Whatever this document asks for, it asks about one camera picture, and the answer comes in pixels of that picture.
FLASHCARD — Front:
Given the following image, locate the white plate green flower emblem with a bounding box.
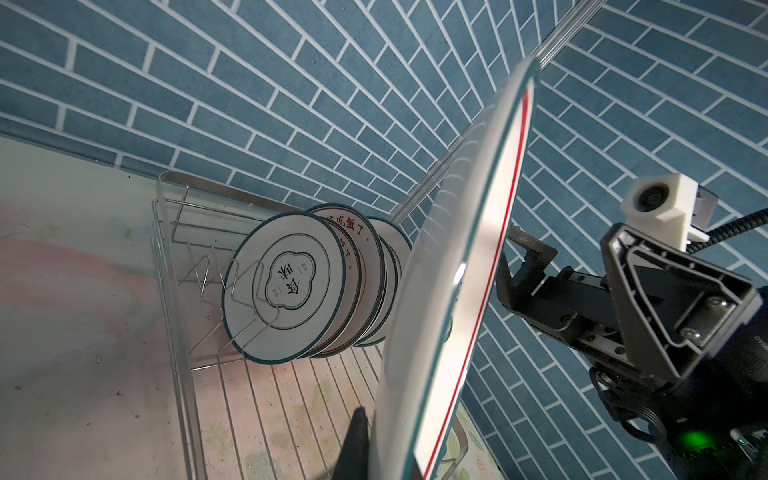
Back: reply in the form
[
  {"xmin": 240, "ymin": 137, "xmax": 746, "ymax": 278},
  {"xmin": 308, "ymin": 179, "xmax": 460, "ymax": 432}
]
[{"xmin": 221, "ymin": 212, "xmax": 347, "ymax": 365}]

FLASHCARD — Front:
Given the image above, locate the white plate orange sunburst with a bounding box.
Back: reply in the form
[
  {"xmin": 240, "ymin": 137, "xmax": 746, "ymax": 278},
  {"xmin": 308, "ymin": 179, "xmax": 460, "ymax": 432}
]
[{"xmin": 308, "ymin": 203, "xmax": 387, "ymax": 358}]

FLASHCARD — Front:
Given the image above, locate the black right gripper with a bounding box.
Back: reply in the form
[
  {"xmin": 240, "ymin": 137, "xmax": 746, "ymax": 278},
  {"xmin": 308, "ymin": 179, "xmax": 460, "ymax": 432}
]
[{"xmin": 495, "ymin": 223, "xmax": 762, "ymax": 382}]

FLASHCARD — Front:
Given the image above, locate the aluminium corner post right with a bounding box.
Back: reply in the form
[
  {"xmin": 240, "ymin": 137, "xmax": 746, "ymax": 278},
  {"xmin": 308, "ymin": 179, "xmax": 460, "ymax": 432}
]
[{"xmin": 387, "ymin": 0, "xmax": 605, "ymax": 226}]

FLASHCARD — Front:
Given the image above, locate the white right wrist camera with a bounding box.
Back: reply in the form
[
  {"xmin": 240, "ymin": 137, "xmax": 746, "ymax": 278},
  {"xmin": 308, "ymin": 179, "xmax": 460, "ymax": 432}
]
[{"xmin": 621, "ymin": 173, "xmax": 719, "ymax": 251}]

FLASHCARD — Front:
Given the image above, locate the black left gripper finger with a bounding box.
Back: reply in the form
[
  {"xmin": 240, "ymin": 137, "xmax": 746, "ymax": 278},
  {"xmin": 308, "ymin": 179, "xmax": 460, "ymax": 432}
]
[{"xmin": 331, "ymin": 407, "xmax": 370, "ymax": 480}]

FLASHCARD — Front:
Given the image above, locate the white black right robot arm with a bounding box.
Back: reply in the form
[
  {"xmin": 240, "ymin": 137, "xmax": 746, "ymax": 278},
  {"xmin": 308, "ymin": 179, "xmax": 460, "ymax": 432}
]
[{"xmin": 496, "ymin": 224, "xmax": 767, "ymax": 479}]

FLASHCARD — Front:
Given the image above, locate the steel wire dish rack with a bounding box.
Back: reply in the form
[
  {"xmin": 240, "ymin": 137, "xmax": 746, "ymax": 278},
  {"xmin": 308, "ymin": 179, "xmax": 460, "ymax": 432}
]
[{"xmin": 149, "ymin": 170, "xmax": 470, "ymax": 480}]

